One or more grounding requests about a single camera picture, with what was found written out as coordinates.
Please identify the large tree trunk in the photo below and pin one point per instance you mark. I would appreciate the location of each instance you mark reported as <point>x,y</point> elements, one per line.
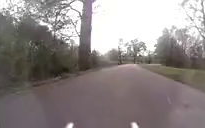
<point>85,36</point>

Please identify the grey asphalt road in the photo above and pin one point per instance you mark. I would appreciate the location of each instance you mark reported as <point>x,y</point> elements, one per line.
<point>116,96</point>

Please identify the robot's own part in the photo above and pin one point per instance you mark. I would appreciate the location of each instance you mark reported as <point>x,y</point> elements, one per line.
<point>69,125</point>
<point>134,125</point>

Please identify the row of bushes and trees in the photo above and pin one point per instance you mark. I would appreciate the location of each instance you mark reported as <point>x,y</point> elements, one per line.
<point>30,50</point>

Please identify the row of bare trees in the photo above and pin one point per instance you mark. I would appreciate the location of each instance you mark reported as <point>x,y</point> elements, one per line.
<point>183,43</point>

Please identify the grass verge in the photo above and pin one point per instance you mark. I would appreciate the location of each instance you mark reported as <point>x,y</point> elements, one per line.
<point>186,75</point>

